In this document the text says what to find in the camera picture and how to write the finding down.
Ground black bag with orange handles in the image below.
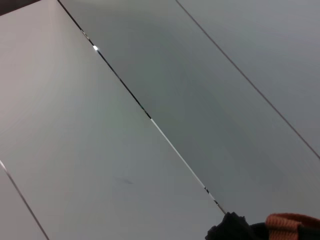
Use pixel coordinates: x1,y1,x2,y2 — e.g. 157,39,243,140
204,211,320,240

